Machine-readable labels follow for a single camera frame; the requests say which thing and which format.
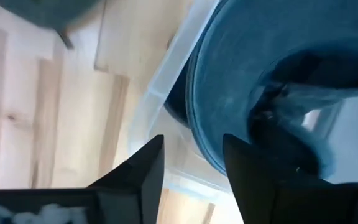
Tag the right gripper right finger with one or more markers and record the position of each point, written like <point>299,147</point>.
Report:
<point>250,186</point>

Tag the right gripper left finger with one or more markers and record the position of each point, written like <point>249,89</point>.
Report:
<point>138,186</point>

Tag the denim blue cap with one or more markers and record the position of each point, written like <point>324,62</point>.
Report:
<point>228,77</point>

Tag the dark grey-green cap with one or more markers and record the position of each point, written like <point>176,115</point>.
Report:
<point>42,11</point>

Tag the clear plastic container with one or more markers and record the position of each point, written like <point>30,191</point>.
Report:
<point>166,77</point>

